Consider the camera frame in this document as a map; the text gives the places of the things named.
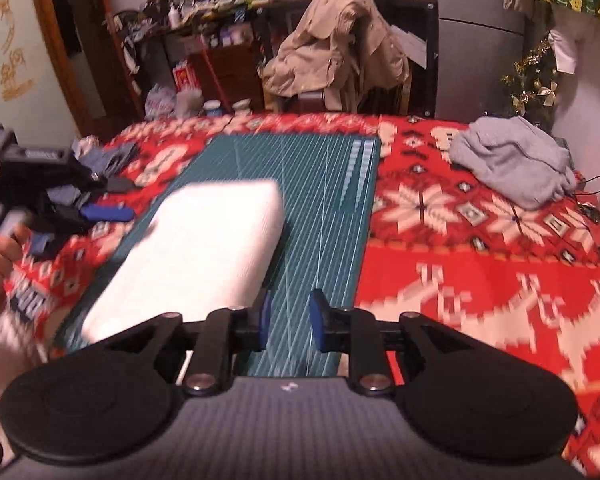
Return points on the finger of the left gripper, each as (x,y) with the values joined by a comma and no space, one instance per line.
(72,219)
(109,180)

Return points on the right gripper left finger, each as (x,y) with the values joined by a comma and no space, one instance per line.
(214,341)

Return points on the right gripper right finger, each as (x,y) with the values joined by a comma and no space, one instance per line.
(359,335)

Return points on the white knit sweater vest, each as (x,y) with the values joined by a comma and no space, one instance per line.
(208,246)

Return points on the folded blue jeans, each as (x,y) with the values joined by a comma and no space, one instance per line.
(105,163)

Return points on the green cutting mat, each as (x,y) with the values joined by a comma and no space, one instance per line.
(327,185)

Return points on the white fluffy pink-dot garment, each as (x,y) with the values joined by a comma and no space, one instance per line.
(0,369)

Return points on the cluttered dark desk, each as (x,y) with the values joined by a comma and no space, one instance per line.
(162,50)

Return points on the red christmas pattern blanket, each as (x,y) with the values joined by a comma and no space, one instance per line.
(496,360)

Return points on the grey knit sweater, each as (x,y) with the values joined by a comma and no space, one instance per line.
(514,158)

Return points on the beige jacket on chair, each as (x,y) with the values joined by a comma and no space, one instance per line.
(343,48)

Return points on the small christmas tree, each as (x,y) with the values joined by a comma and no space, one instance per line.
(530,86)

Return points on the grey refrigerator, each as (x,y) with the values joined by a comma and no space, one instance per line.
(479,42)

